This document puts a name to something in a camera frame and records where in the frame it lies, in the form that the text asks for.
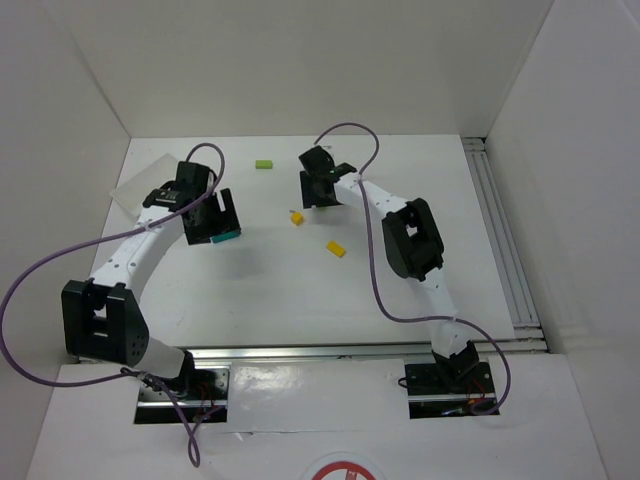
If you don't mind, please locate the teal arch block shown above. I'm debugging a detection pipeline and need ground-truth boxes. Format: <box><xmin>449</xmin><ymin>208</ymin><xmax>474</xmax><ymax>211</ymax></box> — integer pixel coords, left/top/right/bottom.
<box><xmin>210</xmin><ymin>229</ymin><xmax>241</xmax><ymax>244</ymax></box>

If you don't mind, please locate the small yellow cube block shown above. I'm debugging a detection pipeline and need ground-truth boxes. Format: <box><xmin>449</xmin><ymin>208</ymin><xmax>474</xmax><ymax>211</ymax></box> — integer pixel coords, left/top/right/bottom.
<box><xmin>291</xmin><ymin>212</ymin><xmax>304</xmax><ymax>226</ymax></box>

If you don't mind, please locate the light green rectangular block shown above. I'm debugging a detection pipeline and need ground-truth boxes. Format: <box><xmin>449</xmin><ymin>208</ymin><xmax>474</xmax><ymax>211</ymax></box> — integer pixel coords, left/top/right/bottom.
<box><xmin>255</xmin><ymin>160</ymin><xmax>273</xmax><ymax>170</ymax></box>

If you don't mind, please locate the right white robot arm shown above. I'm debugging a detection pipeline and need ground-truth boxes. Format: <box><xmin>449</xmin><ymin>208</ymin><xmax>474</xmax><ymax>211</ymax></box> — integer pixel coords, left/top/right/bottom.
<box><xmin>299</xmin><ymin>146</ymin><xmax>479</xmax><ymax>386</ymax></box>

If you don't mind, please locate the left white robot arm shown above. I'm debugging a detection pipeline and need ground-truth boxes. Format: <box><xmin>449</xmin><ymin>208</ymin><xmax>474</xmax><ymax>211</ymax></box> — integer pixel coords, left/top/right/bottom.
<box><xmin>61</xmin><ymin>161</ymin><xmax>241</xmax><ymax>389</ymax></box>

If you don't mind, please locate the yellow rectangular block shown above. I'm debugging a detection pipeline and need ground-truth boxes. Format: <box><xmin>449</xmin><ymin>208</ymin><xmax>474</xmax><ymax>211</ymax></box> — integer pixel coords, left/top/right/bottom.
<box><xmin>326</xmin><ymin>241</ymin><xmax>346</xmax><ymax>258</ymax></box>

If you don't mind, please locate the clear plastic container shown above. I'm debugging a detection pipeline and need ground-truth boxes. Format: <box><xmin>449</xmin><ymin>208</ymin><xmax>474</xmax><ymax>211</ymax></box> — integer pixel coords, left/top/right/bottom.
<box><xmin>110</xmin><ymin>154</ymin><xmax>178</xmax><ymax>218</ymax></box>

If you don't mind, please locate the red prohibition sign sticker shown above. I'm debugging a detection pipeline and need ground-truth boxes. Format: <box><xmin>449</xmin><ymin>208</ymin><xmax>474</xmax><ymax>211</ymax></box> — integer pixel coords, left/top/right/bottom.
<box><xmin>301</xmin><ymin>452</ymin><xmax>386</xmax><ymax>480</ymax></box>

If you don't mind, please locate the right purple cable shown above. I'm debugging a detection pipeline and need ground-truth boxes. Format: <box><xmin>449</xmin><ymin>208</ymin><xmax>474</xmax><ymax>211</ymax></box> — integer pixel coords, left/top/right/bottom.
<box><xmin>314</xmin><ymin>123</ymin><xmax>512</xmax><ymax>417</ymax></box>

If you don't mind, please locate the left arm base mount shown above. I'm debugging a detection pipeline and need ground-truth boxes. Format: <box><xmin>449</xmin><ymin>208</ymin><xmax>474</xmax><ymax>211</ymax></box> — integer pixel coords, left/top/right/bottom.
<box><xmin>134</xmin><ymin>366</ymin><xmax>230</xmax><ymax>425</ymax></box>

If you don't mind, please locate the front aluminium rail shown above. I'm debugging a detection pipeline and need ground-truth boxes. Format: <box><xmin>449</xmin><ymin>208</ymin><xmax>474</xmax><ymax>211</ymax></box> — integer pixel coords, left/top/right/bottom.
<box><xmin>189</xmin><ymin>330</ymin><xmax>549</xmax><ymax>365</ymax></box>

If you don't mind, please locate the aluminium rail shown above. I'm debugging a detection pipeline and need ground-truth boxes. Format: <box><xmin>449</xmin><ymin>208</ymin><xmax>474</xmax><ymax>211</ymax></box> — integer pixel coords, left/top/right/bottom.
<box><xmin>189</xmin><ymin>330</ymin><xmax>549</xmax><ymax>365</ymax></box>
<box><xmin>461</xmin><ymin>137</ymin><xmax>548</xmax><ymax>350</ymax></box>

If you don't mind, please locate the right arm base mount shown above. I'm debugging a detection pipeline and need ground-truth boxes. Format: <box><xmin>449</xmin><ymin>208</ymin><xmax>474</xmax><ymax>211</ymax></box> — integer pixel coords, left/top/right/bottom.
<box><xmin>397</xmin><ymin>362</ymin><xmax>497</xmax><ymax>419</ymax></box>

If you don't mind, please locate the right aluminium rail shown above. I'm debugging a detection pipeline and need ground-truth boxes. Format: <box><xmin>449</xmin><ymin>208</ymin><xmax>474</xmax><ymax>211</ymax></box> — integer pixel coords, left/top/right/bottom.
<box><xmin>461</xmin><ymin>137</ymin><xmax>548</xmax><ymax>350</ymax></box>

